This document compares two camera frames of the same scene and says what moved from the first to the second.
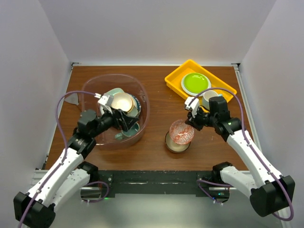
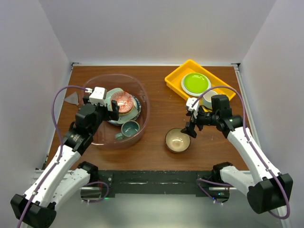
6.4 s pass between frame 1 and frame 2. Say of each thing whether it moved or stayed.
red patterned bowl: moved
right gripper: stayed
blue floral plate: stayed
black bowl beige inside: stayed
